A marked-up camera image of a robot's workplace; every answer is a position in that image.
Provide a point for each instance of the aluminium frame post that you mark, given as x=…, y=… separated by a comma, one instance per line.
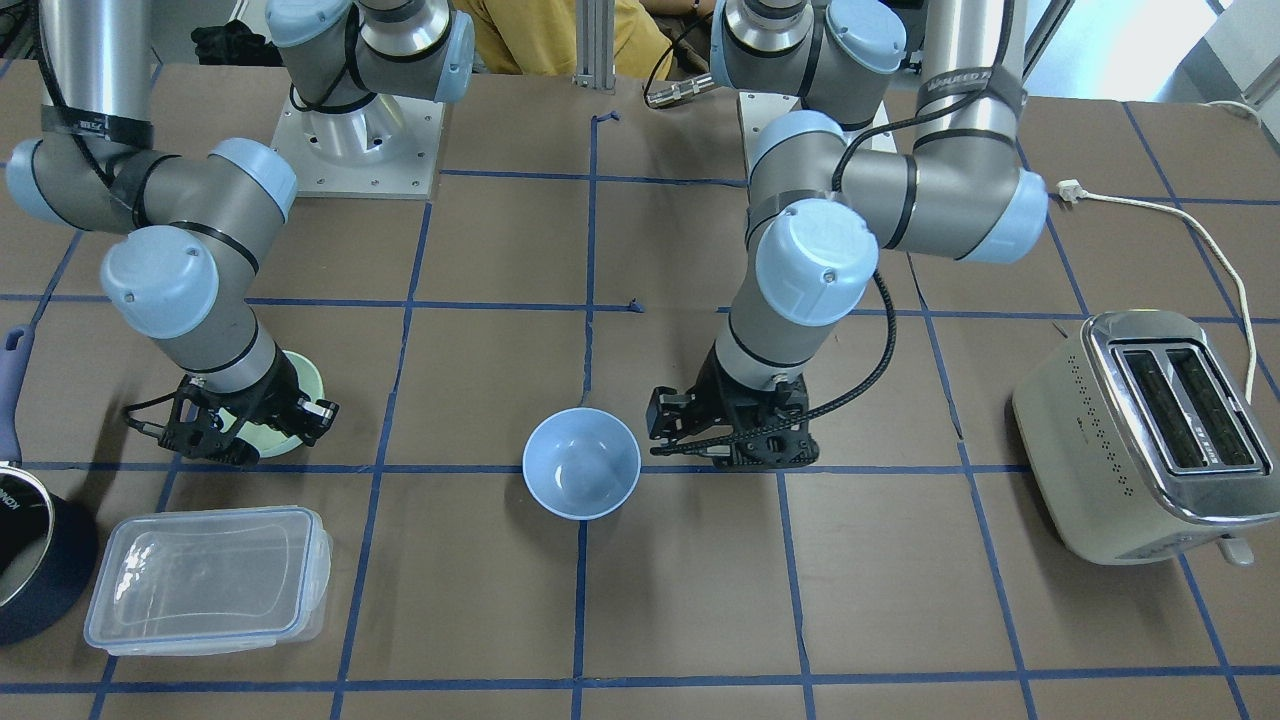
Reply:
x=594, y=46

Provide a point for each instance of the person in yellow shirt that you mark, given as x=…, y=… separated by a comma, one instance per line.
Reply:
x=539, y=38

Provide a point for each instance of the blue bowl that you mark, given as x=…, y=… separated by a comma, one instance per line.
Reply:
x=581, y=463

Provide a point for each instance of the clear plastic food container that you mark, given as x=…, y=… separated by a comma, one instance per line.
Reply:
x=200, y=583

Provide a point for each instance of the green bowl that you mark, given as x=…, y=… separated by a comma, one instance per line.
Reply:
x=284, y=410

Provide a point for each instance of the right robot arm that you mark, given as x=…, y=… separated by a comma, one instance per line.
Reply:
x=195, y=232

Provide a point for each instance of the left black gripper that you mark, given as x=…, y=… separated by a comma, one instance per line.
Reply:
x=716, y=386

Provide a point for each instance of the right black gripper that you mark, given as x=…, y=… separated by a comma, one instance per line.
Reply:
x=272, y=393

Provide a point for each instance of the dark blue saucepan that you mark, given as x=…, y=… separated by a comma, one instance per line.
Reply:
x=48, y=544

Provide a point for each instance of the cream toaster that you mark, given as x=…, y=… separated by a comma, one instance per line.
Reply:
x=1142, y=443

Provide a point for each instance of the silver cable connector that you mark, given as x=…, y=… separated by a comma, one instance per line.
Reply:
x=679, y=92

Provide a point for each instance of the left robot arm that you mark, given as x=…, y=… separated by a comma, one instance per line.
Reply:
x=829, y=189

